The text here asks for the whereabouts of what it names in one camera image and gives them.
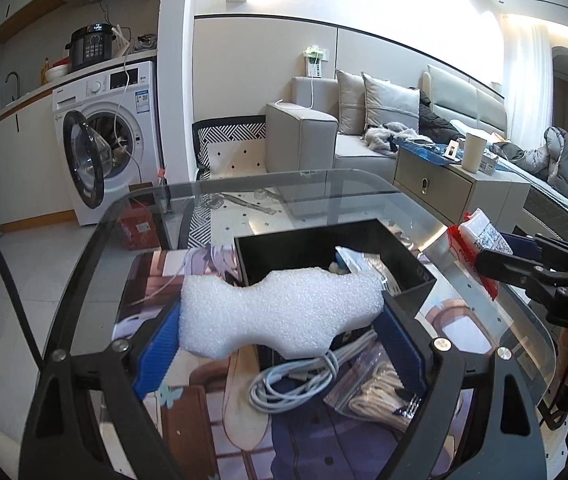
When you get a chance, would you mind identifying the red-edged white gauze packet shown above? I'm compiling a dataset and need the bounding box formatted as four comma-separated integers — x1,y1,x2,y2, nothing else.
446,208,514,300

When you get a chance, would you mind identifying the white printed packet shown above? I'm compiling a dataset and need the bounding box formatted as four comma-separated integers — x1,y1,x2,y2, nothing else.
329,246,395,281

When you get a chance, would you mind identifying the white foam block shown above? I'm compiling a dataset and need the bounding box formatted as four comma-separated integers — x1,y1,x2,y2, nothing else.
179,268,384,360

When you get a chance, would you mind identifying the grey jacket on bed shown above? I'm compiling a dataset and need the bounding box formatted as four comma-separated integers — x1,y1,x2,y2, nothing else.
490,127,568,198

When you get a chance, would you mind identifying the beige drawer cabinet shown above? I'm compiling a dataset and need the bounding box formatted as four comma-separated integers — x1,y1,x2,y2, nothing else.
393,148,530,233

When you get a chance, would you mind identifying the cream paper cup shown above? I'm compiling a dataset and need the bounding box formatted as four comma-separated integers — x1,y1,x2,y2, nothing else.
462,132,486,174

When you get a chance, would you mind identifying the adidas bag of laces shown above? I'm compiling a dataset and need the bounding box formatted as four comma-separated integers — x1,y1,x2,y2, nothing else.
324,342,421,432

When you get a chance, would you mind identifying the grey cushion right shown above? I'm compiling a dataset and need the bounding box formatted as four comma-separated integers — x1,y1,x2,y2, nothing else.
362,73,421,131

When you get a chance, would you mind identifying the grey cushion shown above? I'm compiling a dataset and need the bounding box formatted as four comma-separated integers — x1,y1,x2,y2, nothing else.
336,70,365,136
362,73,421,131

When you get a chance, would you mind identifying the grey cushion left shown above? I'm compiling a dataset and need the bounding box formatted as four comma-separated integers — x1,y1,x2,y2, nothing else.
336,70,365,136

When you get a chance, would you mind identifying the beige sofa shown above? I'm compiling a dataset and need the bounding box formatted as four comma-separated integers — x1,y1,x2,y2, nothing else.
264,77,395,182

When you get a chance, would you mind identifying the black cardboard box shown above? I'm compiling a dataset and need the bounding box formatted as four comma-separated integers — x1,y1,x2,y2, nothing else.
235,219,436,315

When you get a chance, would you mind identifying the white washing machine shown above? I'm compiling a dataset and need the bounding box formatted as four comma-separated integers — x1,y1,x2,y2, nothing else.
52,60,163,226

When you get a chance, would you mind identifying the patterned black white chair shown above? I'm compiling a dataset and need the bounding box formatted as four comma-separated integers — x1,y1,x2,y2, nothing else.
192,115,267,180

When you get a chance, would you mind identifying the black pressure cooker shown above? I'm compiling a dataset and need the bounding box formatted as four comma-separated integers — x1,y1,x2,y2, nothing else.
65,23,115,72

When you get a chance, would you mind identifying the grey coiled cable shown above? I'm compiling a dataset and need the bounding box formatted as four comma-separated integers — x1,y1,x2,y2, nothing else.
247,328,381,416

